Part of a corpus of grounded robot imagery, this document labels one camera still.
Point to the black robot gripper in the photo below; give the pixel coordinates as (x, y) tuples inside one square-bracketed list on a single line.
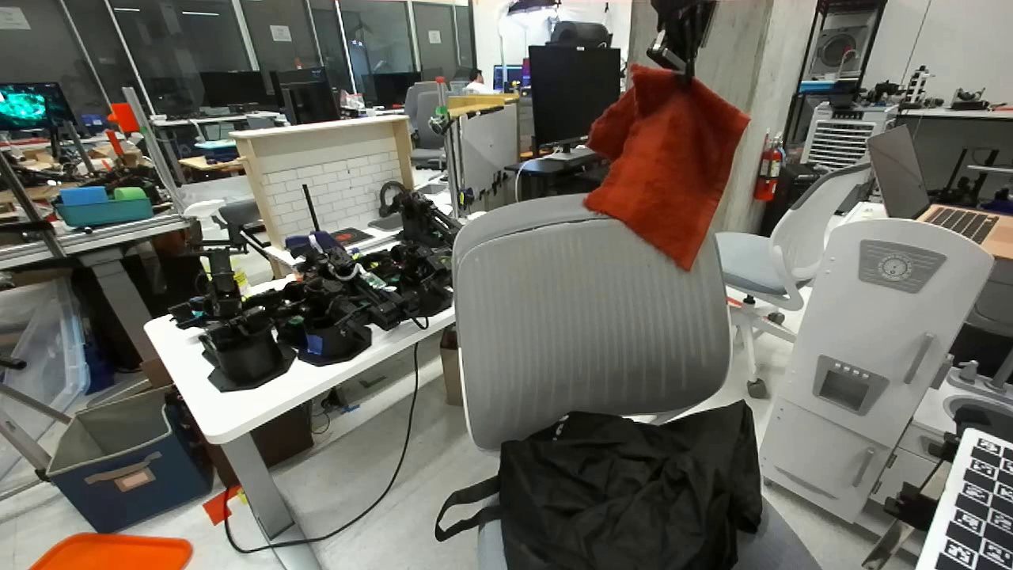
[(683, 34)]

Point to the orange red cloth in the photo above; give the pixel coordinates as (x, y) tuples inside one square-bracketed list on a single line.
[(668, 150)]

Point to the black fabric bag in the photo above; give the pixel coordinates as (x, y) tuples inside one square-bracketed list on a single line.
[(604, 492)]

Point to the grey mesh office chair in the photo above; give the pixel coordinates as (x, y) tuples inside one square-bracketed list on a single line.
[(571, 313)]

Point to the black computer monitor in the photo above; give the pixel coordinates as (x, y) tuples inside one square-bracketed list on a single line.
[(571, 87)]

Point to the red fire extinguisher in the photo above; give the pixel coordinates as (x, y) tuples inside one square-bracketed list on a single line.
[(770, 169)]

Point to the open silver laptop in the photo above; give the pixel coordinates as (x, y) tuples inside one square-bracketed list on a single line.
[(900, 182)]

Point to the white toy kitchen fridge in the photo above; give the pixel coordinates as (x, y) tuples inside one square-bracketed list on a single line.
[(879, 332)]

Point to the white pegboard panel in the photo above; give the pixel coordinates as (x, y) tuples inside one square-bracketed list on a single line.
[(323, 171)]

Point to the white desk with gear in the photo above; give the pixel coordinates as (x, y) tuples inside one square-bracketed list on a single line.
[(250, 363)]

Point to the checkerboard calibration board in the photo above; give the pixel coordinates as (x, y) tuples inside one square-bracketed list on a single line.
[(974, 520)]

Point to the teal screen monitor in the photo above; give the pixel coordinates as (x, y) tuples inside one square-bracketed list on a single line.
[(33, 106)]

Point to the blue storage bin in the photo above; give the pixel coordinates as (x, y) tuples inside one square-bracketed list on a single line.
[(127, 460)]

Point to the orange plastic lid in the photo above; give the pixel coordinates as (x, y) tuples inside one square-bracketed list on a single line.
[(116, 551)]

